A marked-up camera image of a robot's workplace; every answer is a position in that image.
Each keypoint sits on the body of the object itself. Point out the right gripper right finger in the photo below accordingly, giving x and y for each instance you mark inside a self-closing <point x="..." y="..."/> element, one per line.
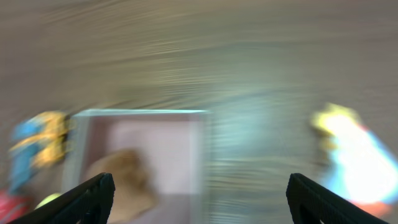
<point x="311" y="203"/>

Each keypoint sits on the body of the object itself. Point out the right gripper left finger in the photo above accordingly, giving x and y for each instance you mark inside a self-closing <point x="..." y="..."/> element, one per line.
<point x="88" y="203"/>

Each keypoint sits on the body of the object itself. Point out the yellow wooden rattle drum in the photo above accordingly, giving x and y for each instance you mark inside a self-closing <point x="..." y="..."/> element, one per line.
<point x="48" y="199"/>

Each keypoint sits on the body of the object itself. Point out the brown plush toy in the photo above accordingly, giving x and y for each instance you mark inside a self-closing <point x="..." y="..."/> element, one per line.
<point x="133" y="195"/>

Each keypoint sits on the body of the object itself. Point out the white plush duck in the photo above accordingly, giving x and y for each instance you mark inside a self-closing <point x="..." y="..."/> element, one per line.
<point x="359" y="166"/>

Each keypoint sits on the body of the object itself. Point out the yellow toy bulldozer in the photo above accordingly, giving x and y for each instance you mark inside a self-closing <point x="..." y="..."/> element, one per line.
<point x="41" y="142"/>

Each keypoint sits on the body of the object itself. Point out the red eyeball toy ball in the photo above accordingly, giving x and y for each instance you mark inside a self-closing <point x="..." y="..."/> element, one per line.
<point x="13" y="206"/>

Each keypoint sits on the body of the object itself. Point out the white box with pink interior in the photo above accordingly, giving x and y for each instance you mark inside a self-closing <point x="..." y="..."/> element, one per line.
<point x="171" y="144"/>

